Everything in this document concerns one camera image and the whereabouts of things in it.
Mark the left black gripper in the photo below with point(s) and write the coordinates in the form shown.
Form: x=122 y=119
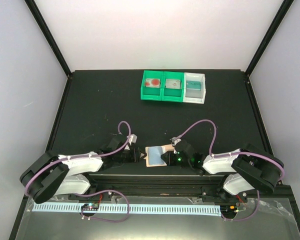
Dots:
x=136 y=155

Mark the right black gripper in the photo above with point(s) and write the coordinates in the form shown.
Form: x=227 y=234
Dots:
x=169 y=161

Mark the beige card holder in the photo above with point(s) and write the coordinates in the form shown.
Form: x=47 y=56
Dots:
x=166 y=148

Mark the blue credit card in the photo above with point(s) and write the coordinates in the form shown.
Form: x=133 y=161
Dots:
x=154 y=156

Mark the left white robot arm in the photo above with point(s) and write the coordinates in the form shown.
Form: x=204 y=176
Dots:
x=56 y=174

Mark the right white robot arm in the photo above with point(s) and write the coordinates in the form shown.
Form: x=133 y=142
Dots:
x=242 y=169

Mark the grey patterned card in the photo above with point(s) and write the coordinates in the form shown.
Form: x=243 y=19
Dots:
x=172 y=83

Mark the red dotted card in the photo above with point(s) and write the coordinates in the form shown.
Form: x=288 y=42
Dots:
x=152 y=83

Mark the teal card in bin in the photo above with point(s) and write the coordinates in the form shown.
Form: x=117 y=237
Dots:
x=193 y=85

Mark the left green bin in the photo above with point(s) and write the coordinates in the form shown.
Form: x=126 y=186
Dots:
x=152 y=94

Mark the green bin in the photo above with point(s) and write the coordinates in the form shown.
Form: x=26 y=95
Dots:
x=172 y=95
x=152 y=94

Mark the middle green bin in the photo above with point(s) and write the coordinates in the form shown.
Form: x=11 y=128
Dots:
x=172 y=95

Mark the white bin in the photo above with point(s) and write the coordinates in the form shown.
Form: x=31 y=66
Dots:
x=192 y=96

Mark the left circuit board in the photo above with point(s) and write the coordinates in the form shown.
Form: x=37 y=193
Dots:
x=90 y=207

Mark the circuit board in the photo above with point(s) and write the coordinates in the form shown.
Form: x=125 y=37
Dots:
x=90 y=207
x=227 y=209

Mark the right circuit board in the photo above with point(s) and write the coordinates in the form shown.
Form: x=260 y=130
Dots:
x=227 y=209

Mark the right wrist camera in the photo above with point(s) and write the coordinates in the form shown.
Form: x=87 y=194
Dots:
x=175 y=140

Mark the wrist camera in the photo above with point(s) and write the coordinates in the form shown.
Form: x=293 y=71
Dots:
x=175 y=140
x=132 y=139

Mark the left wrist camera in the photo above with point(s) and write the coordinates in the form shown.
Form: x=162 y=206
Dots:
x=132 y=139

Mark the black aluminium rail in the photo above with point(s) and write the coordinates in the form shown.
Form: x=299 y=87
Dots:
x=158 y=185

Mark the white slotted cable duct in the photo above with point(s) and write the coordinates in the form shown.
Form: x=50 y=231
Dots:
x=110 y=208

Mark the left black frame post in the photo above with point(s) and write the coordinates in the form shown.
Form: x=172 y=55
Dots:
x=39 y=19

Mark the black frame post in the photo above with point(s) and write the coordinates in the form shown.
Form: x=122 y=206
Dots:
x=273 y=27
x=39 y=19

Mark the right black frame post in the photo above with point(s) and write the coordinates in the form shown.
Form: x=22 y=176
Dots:
x=273 y=27

